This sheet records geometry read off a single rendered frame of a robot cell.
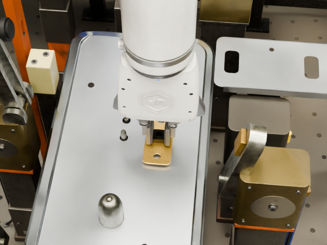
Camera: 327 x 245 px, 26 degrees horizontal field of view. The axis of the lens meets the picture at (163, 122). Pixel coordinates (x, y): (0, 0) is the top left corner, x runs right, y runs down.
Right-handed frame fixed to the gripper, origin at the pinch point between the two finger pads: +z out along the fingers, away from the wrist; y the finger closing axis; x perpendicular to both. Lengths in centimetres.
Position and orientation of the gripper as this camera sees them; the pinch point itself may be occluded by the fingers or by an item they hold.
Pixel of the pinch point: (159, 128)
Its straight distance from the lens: 96.3
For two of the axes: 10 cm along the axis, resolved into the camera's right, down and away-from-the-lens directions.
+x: 0.9, -8.0, 5.9
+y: 10.0, 0.8, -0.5
